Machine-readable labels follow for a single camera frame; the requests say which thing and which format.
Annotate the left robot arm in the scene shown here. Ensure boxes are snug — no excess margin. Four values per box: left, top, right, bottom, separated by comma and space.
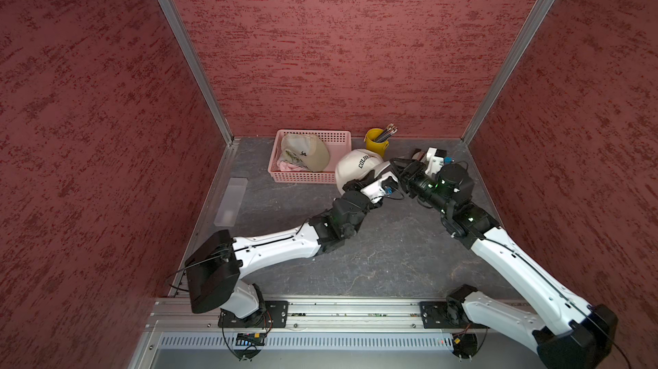
183, 180, 397, 326

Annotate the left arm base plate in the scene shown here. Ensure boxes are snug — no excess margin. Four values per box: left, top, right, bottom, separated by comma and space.
218, 300, 290, 331

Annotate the left corner aluminium post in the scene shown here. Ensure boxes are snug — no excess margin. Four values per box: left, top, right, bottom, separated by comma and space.
157, 0, 234, 145

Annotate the pink plastic basket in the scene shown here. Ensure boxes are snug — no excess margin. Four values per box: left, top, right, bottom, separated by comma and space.
267, 129, 351, 185

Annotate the yellow pencil cup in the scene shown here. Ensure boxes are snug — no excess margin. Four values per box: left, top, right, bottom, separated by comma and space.
364, 128, 389, 159

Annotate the corner aluminium post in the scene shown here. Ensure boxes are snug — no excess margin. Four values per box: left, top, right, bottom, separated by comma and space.
157, 0, 234, 145
461, 0, 555, 146

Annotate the right corner aluminium post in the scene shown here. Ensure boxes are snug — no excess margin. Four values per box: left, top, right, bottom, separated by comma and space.
461, 0, 555, 146

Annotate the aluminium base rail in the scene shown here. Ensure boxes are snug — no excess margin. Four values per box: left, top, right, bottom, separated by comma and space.
146, 295, 484, 332

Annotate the beige baseball cap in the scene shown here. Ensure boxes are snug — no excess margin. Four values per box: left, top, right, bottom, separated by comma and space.
279, 134, 331, 172

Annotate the pink cloth in basket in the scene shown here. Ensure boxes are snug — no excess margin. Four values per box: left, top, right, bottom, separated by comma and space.
277, 160, 306, 172

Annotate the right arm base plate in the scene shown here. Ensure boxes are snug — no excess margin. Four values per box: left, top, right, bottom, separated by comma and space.
419, 301, 465, 330

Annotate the white Colorado baseball cap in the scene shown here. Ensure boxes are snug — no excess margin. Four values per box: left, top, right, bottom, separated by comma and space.
335, 149, 390, 197

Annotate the beige stapler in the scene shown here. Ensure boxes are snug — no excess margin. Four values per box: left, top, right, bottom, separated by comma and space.
411, 149, 427, 162

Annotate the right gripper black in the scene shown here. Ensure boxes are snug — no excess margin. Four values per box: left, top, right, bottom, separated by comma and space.
388, 156, 452, 214

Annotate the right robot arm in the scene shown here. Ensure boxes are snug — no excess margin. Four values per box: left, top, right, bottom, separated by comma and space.
390, 159, 619, 368

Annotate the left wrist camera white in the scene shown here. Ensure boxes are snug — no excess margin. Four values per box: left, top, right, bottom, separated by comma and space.
361, 172, 399, 204

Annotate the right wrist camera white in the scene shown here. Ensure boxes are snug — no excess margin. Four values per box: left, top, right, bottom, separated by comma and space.
422, 148, 452, 177

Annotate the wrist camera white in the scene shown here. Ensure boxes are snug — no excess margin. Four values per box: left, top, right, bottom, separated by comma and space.
422, 148, 452, 177
361, 172, 399, 204

